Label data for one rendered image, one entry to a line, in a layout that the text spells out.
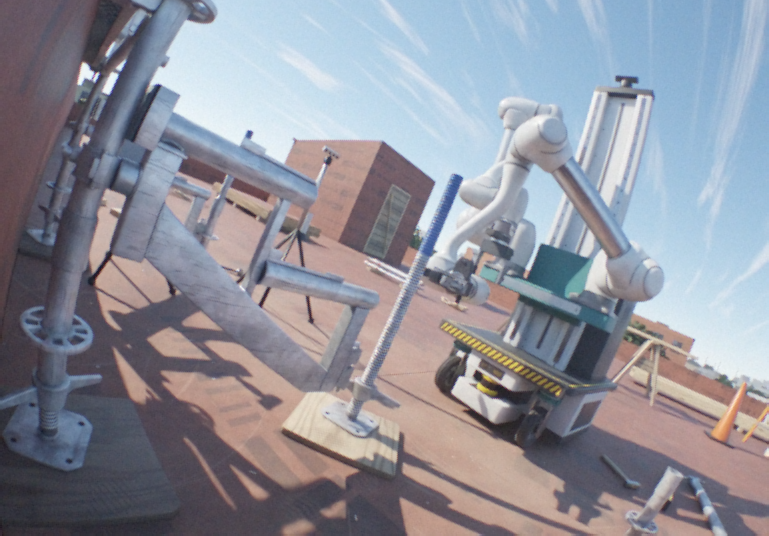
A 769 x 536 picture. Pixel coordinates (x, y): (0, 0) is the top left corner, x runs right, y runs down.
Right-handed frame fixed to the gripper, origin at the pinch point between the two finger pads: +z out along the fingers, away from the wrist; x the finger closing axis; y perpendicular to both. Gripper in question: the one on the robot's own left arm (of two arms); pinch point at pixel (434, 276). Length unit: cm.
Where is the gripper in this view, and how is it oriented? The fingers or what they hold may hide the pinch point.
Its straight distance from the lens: 111.2
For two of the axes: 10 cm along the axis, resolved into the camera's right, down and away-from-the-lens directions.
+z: -5.8, -2.3, -7.8
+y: -4.0, 9.2, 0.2
